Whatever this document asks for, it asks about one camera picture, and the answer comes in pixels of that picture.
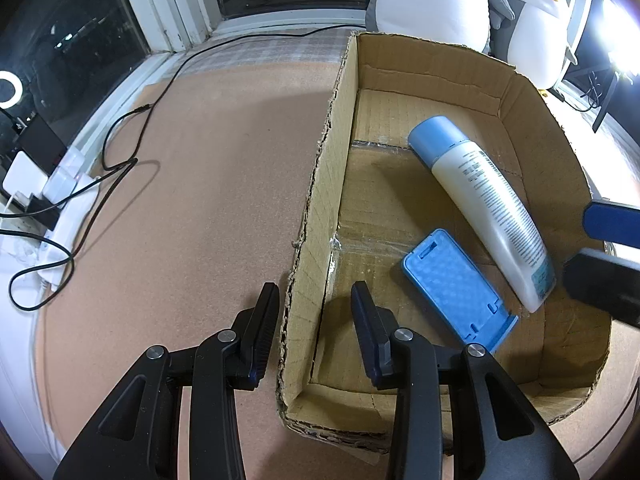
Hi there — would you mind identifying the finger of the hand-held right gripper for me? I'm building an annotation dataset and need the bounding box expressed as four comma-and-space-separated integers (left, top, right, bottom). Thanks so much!
562, 249, 640, 328
582, 199, 640, 250

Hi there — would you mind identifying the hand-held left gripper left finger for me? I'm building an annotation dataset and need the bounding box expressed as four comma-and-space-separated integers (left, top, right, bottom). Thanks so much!
52, 282, 281, 480

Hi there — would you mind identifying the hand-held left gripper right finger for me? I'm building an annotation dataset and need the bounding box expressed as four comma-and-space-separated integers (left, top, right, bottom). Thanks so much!
350, 281, 583, 480

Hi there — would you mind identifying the white bottle with blue cap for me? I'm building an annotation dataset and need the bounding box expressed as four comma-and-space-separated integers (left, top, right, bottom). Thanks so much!
407, 115, 557, 313

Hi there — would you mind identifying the cardboard box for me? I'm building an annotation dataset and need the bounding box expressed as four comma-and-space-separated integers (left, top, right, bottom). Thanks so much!
276, 30, 613, 456

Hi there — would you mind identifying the blue phone stand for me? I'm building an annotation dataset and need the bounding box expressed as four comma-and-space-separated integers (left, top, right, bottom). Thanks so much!
402, 228, 520, 351

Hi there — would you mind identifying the black stand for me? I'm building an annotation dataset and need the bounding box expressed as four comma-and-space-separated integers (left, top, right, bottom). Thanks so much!
560, 35, 640, 133

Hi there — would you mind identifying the brown felt mat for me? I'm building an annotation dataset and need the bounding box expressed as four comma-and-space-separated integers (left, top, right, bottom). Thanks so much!
30, 55, 640, 480

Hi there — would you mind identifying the bright lamp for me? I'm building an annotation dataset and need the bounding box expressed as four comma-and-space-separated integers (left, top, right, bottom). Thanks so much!
597, 0, 640, 73

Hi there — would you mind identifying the small grey penguin plush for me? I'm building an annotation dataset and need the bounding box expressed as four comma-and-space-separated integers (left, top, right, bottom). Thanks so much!
492, 0, 573, 88

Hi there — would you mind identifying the white power strip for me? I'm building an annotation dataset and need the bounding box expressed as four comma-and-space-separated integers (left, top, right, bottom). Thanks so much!
0, 147, 101, 286

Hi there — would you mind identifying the black plug adapter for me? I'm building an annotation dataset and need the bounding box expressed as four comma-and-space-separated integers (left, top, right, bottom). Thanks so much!
22, 192, 61, 231

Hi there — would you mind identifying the large grey penguin plush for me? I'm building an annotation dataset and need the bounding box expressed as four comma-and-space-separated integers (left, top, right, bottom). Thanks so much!
352, 0, 516, 56

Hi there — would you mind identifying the white charger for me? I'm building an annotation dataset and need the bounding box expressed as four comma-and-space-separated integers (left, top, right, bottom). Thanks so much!
2, 152, 51, 196

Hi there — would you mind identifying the black power bank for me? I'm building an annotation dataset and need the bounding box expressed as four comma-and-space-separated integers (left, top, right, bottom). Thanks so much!
17, 117, 68, 168

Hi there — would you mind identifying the long black cable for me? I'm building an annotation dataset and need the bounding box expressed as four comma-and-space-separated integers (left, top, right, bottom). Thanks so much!
7, 24, 368, 311

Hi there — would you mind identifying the white window frame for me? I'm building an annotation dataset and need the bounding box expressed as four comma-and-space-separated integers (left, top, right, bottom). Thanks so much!
65, 0, 371, 161

